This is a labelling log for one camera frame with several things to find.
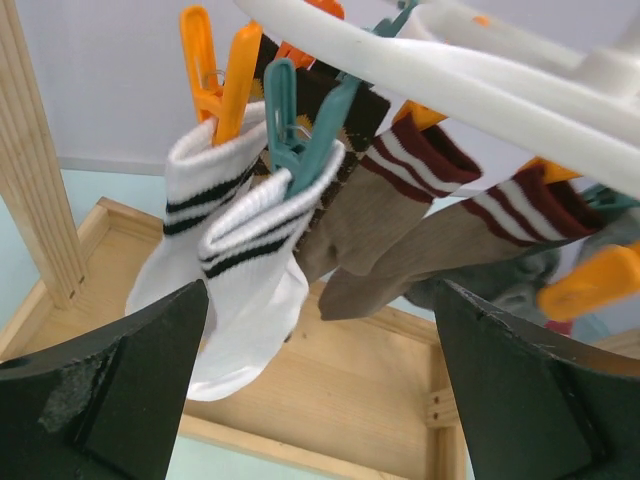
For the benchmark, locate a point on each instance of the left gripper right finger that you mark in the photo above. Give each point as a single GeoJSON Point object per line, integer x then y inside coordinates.
{"type": "Point", "coordinates": [534, 404]}

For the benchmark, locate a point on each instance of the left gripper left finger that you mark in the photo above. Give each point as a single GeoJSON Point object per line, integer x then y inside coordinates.
{"type": "Point", "coordinates": [106, 404]}

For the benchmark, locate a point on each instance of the wooden drying rack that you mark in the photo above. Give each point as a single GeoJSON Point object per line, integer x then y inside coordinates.
{"type": "Point", "coordinates": [372, 400]}

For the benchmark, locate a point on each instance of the white sock black stripes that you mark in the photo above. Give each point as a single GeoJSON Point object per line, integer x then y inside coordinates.
{"type": "Point", "coordinates": [255, 287]}

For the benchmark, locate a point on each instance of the teal clip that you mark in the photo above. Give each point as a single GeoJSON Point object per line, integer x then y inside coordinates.
{"type": "Point", "coordinates": [602, 198]}
{"type": "Point", "coordinates": [302, 152]}

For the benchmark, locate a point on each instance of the orange clip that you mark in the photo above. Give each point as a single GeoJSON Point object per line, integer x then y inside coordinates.
{"type": "Point", "coordinates": [422, 116]}
{"type": "Point", "coordinates": [609, 276]}
{"type": "Point", "coordinates": [220, 94]}

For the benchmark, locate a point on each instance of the white plastic clip hanger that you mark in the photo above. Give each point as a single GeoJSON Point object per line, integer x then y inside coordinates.
{"type": "Point", "coordinates": [557, 118]}

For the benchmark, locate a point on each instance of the grey sock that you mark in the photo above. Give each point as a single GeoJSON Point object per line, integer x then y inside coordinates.
{"type": "Point", "coordinates": [511, 285]}
{"type": "Point", "coordinates": [623, 231]}

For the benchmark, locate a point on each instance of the tan striped sock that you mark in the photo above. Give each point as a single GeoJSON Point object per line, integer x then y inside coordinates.
{"type": "Point", "coordinates": [404, 170]}
{"type": "Point", "coordinates": [501, 223]}

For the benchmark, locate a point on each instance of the brown argyle sock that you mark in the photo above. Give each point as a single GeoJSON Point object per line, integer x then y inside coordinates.
{"type": "Point", "coordinates": [266, 54]}
{"type": "Point", "coordinates": [366, 113]}

